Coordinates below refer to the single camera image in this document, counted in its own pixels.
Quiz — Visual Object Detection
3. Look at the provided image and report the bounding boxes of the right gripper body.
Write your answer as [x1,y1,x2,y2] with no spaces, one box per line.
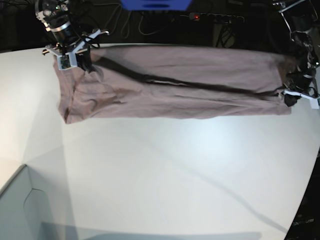
[42,23,110,59]

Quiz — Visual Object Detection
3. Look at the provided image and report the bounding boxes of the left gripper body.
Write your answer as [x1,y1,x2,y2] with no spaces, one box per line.
[284,69,320,100]

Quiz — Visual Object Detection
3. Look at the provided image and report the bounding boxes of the pink t-shirt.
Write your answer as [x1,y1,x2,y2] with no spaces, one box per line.
[56,45,297,124]

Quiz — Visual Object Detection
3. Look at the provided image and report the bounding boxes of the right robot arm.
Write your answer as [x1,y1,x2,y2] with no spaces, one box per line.
[34,0,110,72]

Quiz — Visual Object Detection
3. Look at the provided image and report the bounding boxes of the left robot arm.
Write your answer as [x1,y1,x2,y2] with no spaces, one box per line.
[270,0,320,110]

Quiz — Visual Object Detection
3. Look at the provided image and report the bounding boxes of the blue plastic bin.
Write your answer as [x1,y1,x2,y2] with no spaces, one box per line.
[120,0,192,11]

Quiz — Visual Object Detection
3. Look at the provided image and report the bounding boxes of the black power strip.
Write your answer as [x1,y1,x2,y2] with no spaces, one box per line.
[188,12,245,24]

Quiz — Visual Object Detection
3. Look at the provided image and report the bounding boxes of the grey cardboard box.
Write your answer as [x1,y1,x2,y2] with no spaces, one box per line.
[0,163,81,240]

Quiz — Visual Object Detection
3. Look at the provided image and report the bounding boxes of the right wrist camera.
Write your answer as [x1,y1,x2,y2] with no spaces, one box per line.
[56,52,78,71]

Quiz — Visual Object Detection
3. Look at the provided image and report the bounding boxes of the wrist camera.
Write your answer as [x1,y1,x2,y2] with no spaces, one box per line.
[56,52,78,71]
[309,98,320,110]

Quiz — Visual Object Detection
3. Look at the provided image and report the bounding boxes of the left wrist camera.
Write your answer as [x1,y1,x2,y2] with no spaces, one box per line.
[309,98,320,110]

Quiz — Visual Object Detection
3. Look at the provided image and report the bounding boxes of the grey looped cable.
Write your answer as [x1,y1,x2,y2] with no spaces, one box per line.
[103,4,132,39]

